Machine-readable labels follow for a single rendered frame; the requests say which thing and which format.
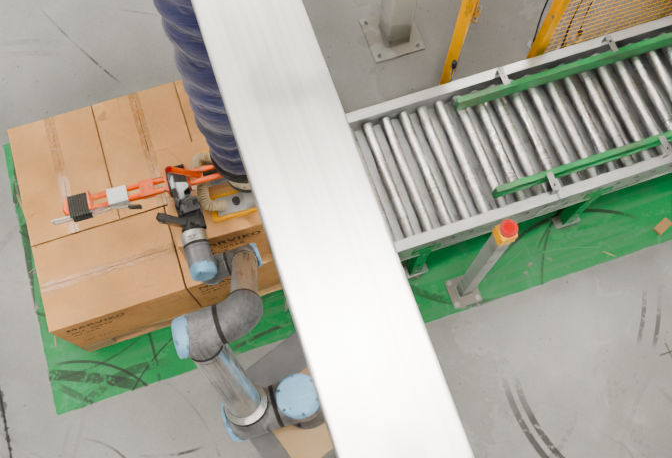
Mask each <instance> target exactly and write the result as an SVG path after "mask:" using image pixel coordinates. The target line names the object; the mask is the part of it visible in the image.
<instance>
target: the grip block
mask: <svg viewBox="0 0 672 458"><path fill-rule="evenodd" d="M172 167H177V168H182V169H187V167H186V165H183V164H180V165H176V166H172ZM187 170H188V169H187ZM162 172H163V176H164V180H165V185H166V189H167V192H168V194H169V196H170V197H172V198H173V194H172V190H171V185H170V178H171V176H173V178H174V182H187V183H188V188H187V189H186V190H185V191H184V194H185V195H186V194H190V193H191V191H193V188H192V186H191V183H190V176H185V175H180V174H175V173H170V172H169V173H168V172H166V170H163V171H162ZM190 190H191V191H190Z"/></svg>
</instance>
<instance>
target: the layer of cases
mask: <svg viewBox="0 0 672 458"><path fill-rule="evenodd" d="M175 85H176V86H175ZM7 131H8V136H9V141H10V146H11V151H12V156H13V160H14V165H15V170H16V175H17V180H18V185H19V189H20V194H21V199H22V204H23V209H24V214H25V218H26V223H27V228H28V233H29V238H30V243H31V246H32V252H33V257H34V262H35V267H36V272H37V277H38V281H39V286H40V291H41V296H42V301H43V306H44V310H45V315H46V320H47V325H48V330H49V333H51V334H53V335H56V336H58V337H60V338H62V339H64V340H66V341H68V342H70V343H73V344H75V345H77V346H79V347H82V346H85V345H88V344H91V343H94V342H97V341H100V340H103V339H106V338H109V337H112V336H115V335H118V334H122V333H125V332H128V331H131V330H134V329H137V328H140V327H143V326H146V325H149V324H152V323H155V322H158V321H161V320H164V319H168V318H171V317H174V316H177V315H180V314H183V313H186V312H189V311H192V310H195V309H198V308H201V305H202V307H204V306H207V305H210V304H214V303H217V302H220V301H223V300H225V299H226V297H227V296H228V295H229V294H230V286H231V276H229V277H226V278H223V279H222V280H221V281H220V282H219V283H217V284H214V285H209V284H205V283H203V282H202V281H194V280H193V279H192V278H191V275H190V273H189V267H188V263H187V261H186V260H185V258H184V256H183V255H182V253H181V252H180V250H179V248H178V247H177V243H176V239H175V234H174V230H173V226H172V225H167V224H161V223H159V222H158V221H157V220H156V216H157V213H158V212H159V213H165V214H167V215H170V214H169V209H168V205H167V201H166V197H165V193H162V194H158V195H157V196H156V197H152V198H148V199H144V200H143V199H139V200H135V201H132V202H131V204H141V205H142V209H132V210H130V209H129V208H122V209H111V211H107V212H104V213H100V214H96V215H93V216H94V218H90V219H86V220H82V221H79V222H74V220H73V221H69V222H65V223H61V224H57V225H54V223H53V222H51V220H54V219H58V218H62V217H66V215H65V214H64V212H63V205H64V204H65V199H64V196H67V197H68V196H72V195H76V194H80V193H84V192H86V190H88V191H89V192H90V193H91V195H93V194H96V193H100V192H104V191H106V189H110V188H114V187H118V186H122V185H126V186H127V185H131V184H135V183H138V181H141V180H145V179H149V178H152V179H155V178H158V177H161V176H160V172H159V168H158V163H157V159H156V155H155V151H159V150H162V149H166V148H170V147H174V146H178V145H182V144H185V143H189V142H193V141H197V140H201V139H205V136H204V135H203V134H202V133H201V132H200V130H199V129H198V127H197V125H196V122H195V118H194V112H193V110H192V108H191V106H190V102H189V97H188V95H187V93H186V92H185V90H184V88H183V84H182V79H180V80H177V81H175V84H174V82H170V83H167V84H163V85H160V86H156V87H153V88H149V89H146V90H142V91H139V92H136V93H132V94H129V95H125V96H122V97H118V98H115V99H111V100H108V101H105V102H101V103H98V104H94V105H92V107H91V106H87V107H84V108H81V109H77V110H74V111H70V112H67V113H63V114H60V115H56V116H53V117H50V118H46V119H43V120H39V121H36V122H32V123H29V124H25V125H22V126H19V127H15V128H12V129H8V130H7ZM261 260H262V263H263V264H262V266H260V267H258V268H257V287H258V289H260V288H263V287H266V286H269V285H272V284H275V283H278V282H280V279H279V275H278V272H277V269H276V266H275V263H274V260H273V257H272V254H269V255H265V256H262V257H261Z"/></svg>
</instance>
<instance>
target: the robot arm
mask: <svg viewBox="0 0 672 458"><path fill-rule="evenodd" d="M170 185H171V190H172V194H173V198H174V201H175V207H176V211H177V214H178V217H176V216H171V215H167V214H165V213H159V212H158V213H157V216H156V220H157V221H158V222H159V223H161V224H167V225H172V226H176V227H180V228H183V229H182V234H181V236H180V238H181V242H182V245H183V249H184V253H185V256H186V260H187V263H188V267H189V273H190V275H191V278H192V279H193V280H194V281H202V282H203V283H205V284H209V285H214V284H217V283H219V282H220V281H221V280H222V279H223V278H226V277H229V276H231V286H230V294H229V295H228V296H227V297H226V299H225V300H224V301H222V302H220V303H218V304H216V305H212V306H209V307H206V308H203V309H200V310H198V311H195V312H192V313H189V314H186V315H185V314H183V315H182V316H180V317H177V318H175V319H174V320H173V321H172V324H171V328H172V335H173V340H174V344H175V348H176V351H177V354H178V356H179V358H181V359H183V358H185V359H186V358H188V357H190V358H191V359H192V360H193V361H194V363H195V364H196V365H197V367H198V368H199V369H200V371H201V372H202V373H203V375H204V376H205V378H206V379H207V380H208V382H209V383H210V384H211V386H212V387H213V388H214V390H215V391H216V392H217V394H218V395H219V397H220V398H221V399H222V401H223V403H222V405H221V414H222V419H223V423H224V424H225V428H226V430H227V432H228V434H229V436H230V437H231V439H232V440H234V441H235V442H240V441H246V440H248V439H251V438H254V437H256V436H259V435H262V434H265V433H268V432H271V431H274V430H277V429H280V428H283V427H285V426H288V425H291V424H292V425H293V426H295V427H297V428H300V429H305V430H308V429H314V428H316V427H318V426H320V425H322V424H323V423H324V422H325V420H324V416H323V413H322V410H321V407H320V404H319V401H318V398H317V394H316V391H315V388H314V385H313V382H312V379H311V377H310V376H308V375H305V374H292V375H289V376H287V377H286V378H284V379H283V380H282V381H281V382H278V383H275V384H272V385H269V386H266V387H263V388H262V387H260V386H259V385H257V384H255V383H252V381H251V380H250V378H249V377H248V375H247V373H246V372H245V370H244V369H243V367H242V365H241V364H240V362H239V361H238V359H237V357H236V356H235V354H234V353H233V351H232V349H231V348H230V346H229V345H228V343H231V342H233V341H236V340H238V339H239V338H241V337H243V336H244V335H246V334H247V333H248V332H250V331H251V330H252V329H253V328H254V327H255V326H256V325H257V324H258V322H259V321H260V319H261V317H262V314H263V302H262V299H261V297H260V296H259V295H258V287H257V268H258V267H260V266H262V264H263V263H262V260H261V257H260V255H259V252H258V249H257V246H256V244H255V243H247V244H246V245H243V246H240V247H237V248H234V249H231V250H228V251H225V252H222V253H219V254H216V255H213V254H212V251H211V247H210V244H209V240H208V237H207V233H206V230H205V229H207V226H206V223H205V219H204V216H203V215H204V214H203V211H202V207H201V204H200V202H198V198H197V195H195V196H192V197H191V196H190V195H191V194H192V191H191V190H190V191H191V193H190V194H186V195H185V194H184V191H185V190H186V189H187V188H188V183H187V182H174V178H173V176H171V178H170ZM178 193H179V195H178ZM189 196H190V197H189ZM199 205H200V206H199ZM199 210H200V211H199Z"/></svg>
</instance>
